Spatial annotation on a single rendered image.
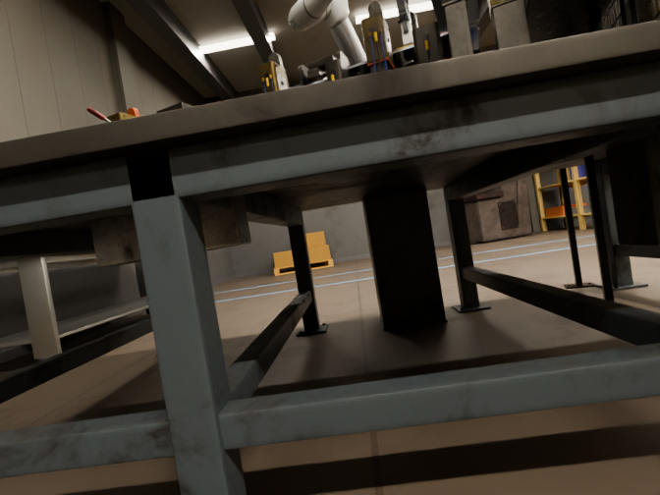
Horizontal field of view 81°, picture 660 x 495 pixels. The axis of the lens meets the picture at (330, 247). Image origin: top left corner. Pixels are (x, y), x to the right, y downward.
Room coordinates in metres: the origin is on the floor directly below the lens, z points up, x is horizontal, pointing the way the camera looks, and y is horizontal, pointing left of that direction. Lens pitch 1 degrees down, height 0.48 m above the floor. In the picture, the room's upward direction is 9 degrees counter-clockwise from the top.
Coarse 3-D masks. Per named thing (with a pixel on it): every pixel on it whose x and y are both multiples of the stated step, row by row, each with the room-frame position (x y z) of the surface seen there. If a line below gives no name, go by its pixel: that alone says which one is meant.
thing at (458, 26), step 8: (448, 0) 0.81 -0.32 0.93; (456, 0) 0.80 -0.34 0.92; (464, 0) 0.80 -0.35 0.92; (448, 8) 0.81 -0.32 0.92; (456, 8) 0.80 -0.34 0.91; (464, 8) 0.80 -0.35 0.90; (448, 16) 0.81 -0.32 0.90; (456, 16) 0.80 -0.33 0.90; (464, 16) 0.80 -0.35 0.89; (448, 24) 0.81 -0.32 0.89; (456, 24) 0.81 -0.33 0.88; (464, 24) 0.80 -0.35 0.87; (448, 32) 0.81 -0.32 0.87; (456, 32) 0.81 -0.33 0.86; (464, 32) 0.80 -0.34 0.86; (456, 40) 0.81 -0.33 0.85; (464, 40) 0.80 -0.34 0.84; (456, 48) 0.81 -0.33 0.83; (464, 48) 0.80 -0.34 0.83; (456, 56) 0.81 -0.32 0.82
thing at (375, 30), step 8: (376, 16) 1.02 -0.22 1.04; (368, 24) 1.03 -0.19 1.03; (376, 24) 1.02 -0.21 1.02; (384, 24) 1.04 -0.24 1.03; (368, 32) 1.02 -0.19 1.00; (376, 32) 1.02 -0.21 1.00; (384, 32) 1.02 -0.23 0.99; (368, 40) 1.03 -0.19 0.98; (376, 40) 1.02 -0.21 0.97; (384, 40) 1.02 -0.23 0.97; (368, 48) 1.03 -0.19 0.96; (376, 48) 1.02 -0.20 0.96; (384, 48) 1.02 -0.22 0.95; (368, 56) 1.03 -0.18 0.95; (376, 56) 1.03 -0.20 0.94; (384, 56) 1.01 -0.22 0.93; (392, 56) 1.08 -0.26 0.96; (368, 64) 1.04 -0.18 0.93; (376, 64) 1.04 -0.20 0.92; (384, 64) 1.03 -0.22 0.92; (392, 64) 1.06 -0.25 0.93; (376, 72) 1.02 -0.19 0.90
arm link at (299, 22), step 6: (300, 0) 1.63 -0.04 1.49; (294, 6) 1.66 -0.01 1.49; (300, 6) 1.62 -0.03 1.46; (294, 12) 1.66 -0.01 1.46; (300, 12) 1.63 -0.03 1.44; (306, 12) 1.61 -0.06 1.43; (294, 18) 1.68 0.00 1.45; (300, 18) 1.65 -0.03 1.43; (306, 18) 1.64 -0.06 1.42; (312, 18) 1.63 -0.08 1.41; (318, 18) 1.64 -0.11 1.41; (324, 18) 1.73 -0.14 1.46; (294, 24) 1.71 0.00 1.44; (300, 24) 1.68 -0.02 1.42; (306, 24) 1.67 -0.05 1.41; (312, 24) 1.68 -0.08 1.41; (300, 30) 1.75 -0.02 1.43
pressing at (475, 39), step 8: (472, 32) 1.11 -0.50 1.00; (448, 40) 1.13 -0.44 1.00; (472, 40) 1.16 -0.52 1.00; (408, 48) 1.12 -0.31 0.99; (448, 48) 1.19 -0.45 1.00; (472, 48) 1.21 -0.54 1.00; (400, 56) 1.19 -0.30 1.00; (408, 56) 1.19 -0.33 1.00; (448, 56) 1.24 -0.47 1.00; (360, 64) 1.18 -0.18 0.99; (400, 64) 1.24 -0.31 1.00; (352, 72) 1.24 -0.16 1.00; (360, 72) 1.25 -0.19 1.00; (368, 72) 1.26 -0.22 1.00
